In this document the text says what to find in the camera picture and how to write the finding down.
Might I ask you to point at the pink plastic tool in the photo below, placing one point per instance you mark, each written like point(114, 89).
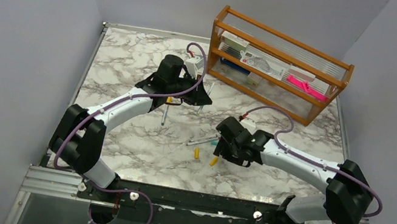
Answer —
point(306, 88)

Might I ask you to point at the small white box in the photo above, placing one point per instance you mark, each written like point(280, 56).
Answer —
point(253, 79)

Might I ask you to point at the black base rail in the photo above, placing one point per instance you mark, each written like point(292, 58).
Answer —
point(142, 202)

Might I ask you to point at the orange wooden shelf rack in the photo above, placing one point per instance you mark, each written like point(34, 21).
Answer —
point(328, 75)

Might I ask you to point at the white green box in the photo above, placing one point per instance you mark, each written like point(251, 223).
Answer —
point(234, 41)

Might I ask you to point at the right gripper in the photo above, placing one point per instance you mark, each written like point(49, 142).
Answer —
point(221, 149)

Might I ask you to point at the grey pen green end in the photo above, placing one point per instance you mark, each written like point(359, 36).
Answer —
point(206, 139)

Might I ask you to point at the white printed card package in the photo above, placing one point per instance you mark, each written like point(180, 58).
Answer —
point(263, 64)

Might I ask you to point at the blue flat box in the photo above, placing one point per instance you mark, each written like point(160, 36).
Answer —
point(234, 66)

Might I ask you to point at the grey pen teal end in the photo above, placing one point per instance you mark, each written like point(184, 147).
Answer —
point(206, 100)

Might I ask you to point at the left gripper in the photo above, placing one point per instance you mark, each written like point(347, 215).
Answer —
point(198, 96)

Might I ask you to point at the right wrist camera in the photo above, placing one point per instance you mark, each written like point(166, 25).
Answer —
point(248, 124)

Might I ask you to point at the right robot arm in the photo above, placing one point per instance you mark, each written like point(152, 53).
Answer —
point(344, 191)

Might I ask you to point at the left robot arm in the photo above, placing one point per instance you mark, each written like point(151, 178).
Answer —
point(79, 137)

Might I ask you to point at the aluminium frame rail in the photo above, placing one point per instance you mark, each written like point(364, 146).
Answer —
point(66, 185)

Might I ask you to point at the yellow pen cap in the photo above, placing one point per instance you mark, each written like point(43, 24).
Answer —
point(214, 161)
point(196, 153)

